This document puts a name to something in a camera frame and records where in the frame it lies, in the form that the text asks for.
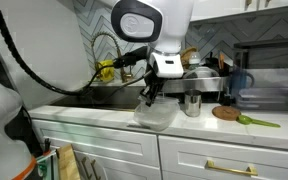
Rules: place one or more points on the yellow cloth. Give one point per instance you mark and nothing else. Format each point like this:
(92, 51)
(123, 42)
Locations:
(104, 71)

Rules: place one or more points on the small black dispenser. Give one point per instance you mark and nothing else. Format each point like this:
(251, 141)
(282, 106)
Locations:
(228, 99)

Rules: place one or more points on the gold spring kitchen faucet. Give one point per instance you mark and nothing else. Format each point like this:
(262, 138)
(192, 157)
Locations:
(118, 50)

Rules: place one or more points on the clear glass bowl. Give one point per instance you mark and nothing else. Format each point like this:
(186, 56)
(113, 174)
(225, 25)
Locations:
(204, 72)

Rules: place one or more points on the smaller clear lunch box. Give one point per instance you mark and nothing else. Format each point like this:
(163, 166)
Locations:
(168, 103)

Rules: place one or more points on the blue plastic pitcher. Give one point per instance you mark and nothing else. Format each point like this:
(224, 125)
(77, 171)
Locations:
(239, 81)

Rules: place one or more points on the steel dish rack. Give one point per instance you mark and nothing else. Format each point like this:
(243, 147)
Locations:
(200, 84)

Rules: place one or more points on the green metal stand frame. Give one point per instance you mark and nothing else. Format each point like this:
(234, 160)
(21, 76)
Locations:
(49, 168)

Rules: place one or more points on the dark steel sink basin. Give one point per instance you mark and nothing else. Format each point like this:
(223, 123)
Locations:
(110, 98)

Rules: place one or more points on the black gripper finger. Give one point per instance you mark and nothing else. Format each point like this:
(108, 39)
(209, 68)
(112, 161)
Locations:
(154, 97)
(146, 93)

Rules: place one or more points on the wooden cutting board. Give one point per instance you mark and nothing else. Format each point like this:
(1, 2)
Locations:
(67, 165)

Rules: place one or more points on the wooden spatula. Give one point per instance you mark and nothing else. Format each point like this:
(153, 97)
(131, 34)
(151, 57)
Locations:
(221, 60)

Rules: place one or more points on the clear plastic storage bin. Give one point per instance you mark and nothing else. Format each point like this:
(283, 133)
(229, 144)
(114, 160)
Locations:
(270, 100)

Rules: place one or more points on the white cabinet door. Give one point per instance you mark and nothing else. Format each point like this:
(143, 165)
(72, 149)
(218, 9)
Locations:
(130, 171)

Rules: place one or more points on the round cork coaster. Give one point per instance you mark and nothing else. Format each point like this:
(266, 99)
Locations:
(225, 113)

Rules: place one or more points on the stainless steel cup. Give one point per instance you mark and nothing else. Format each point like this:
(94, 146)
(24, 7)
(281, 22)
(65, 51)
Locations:
(193, 105)

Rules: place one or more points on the black utensil holder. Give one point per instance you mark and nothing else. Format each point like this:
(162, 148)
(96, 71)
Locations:
(226, 70)

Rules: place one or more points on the round bamboo lid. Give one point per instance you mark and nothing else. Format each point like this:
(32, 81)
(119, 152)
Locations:
(185, 55)

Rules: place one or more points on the white drawer front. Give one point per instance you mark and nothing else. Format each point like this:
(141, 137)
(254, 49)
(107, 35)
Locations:
(94, 140)
(234, 153)

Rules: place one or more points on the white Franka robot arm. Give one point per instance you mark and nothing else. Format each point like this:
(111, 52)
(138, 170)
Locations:
(170, 26)

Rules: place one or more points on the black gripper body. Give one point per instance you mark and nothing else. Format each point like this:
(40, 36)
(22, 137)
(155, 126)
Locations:
(157, 82)

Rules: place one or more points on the green plastic spoon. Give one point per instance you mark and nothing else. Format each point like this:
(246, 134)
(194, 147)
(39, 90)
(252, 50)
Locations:
(244, 120)

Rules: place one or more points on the white wall cabinet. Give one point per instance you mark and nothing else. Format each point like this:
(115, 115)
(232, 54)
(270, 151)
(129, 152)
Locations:
(224, 8)

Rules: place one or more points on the black clamp knob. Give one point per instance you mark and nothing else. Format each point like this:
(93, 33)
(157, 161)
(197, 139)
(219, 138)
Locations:
(47, 146)

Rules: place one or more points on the bigger clear lunch box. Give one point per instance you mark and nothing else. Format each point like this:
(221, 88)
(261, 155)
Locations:
(154, 123)

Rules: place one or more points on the black cooking pot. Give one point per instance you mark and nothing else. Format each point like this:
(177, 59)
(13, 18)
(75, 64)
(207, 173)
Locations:
(210, 65)

